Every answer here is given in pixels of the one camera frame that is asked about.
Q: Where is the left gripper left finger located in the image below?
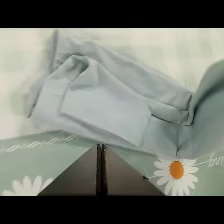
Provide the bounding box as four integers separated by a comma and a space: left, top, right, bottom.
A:
37, 143, 101, 197

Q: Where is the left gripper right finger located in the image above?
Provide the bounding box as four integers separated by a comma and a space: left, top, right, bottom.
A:
100, 143, 165, 197

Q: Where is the pale blue shirt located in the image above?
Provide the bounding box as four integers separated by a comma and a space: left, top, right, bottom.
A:
27, 29, 224, 158

